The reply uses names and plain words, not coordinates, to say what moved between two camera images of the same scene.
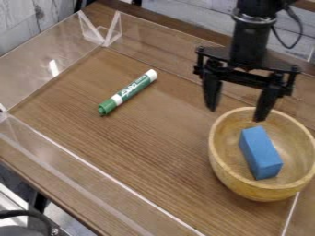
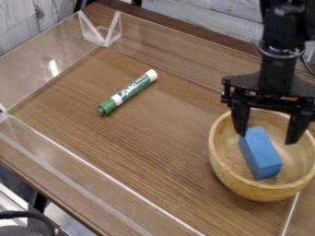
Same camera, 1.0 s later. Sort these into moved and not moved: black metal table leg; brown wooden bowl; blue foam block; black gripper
Moved: black gripper
Not moved: black metal table leg; blue foam block; brown wooden bowl
